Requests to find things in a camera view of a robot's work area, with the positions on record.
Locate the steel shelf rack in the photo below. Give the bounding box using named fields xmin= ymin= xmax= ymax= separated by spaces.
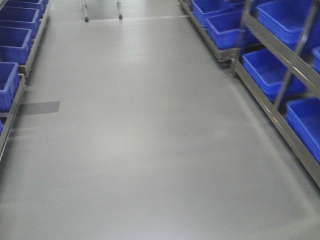
xmin=180 ymin=0 xmax=320 ymax=184
xmin=0 ymin=0 xmax=53 ymax=160

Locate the right steel shelf rack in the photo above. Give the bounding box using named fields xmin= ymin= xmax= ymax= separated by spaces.
xmin=180 ymin=0 xmax=320 ymax=184

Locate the left steel shelf rack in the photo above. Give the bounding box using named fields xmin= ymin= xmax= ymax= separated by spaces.
xmin=0 ymin=0 xmax=53 ymax=160

